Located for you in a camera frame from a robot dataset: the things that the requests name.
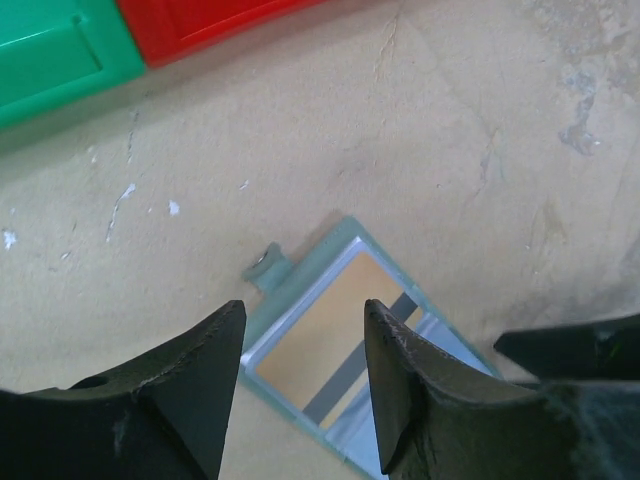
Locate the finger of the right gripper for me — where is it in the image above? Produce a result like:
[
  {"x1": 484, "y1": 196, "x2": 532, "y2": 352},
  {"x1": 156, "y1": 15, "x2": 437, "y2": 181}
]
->
[{"x1": 494, "y1": 314, "x2": 639, "y2": 381}]

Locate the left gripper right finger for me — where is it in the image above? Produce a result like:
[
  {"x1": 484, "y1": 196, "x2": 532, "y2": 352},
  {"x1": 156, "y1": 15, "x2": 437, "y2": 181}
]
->
[{"x1": 364, "y1": 300, "x2": 639, "y2": 479}]

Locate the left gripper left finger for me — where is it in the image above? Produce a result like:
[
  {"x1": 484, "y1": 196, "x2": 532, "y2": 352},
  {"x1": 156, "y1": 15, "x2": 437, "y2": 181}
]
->
[{"x1": 1, "y1": 300, "x2": 246, "y2": 479}]

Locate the gold credit card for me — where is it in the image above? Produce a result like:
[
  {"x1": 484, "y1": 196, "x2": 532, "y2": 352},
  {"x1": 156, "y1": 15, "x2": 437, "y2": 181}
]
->
[{"x1": 256, "y1": 252, "x2": 424, "y2": 430}]

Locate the green card holder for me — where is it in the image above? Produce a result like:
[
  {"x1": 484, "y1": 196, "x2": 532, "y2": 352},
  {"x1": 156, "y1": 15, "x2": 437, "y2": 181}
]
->
[{"x1": 241, "y1": 216, "x2": 498, "y2": 479}]

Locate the green plastic bin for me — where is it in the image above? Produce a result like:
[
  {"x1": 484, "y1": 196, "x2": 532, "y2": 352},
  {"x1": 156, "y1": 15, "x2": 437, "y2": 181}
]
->
[{"x1": 1, "y1": 1, "x2": 146, "y2": 128}]

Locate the middle red plastic bin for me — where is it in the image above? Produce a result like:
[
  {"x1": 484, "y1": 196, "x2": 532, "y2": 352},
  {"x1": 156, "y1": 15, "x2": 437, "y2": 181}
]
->
[{"x1": 116, "y1": 0, "x2": 314, "y2": 68}]

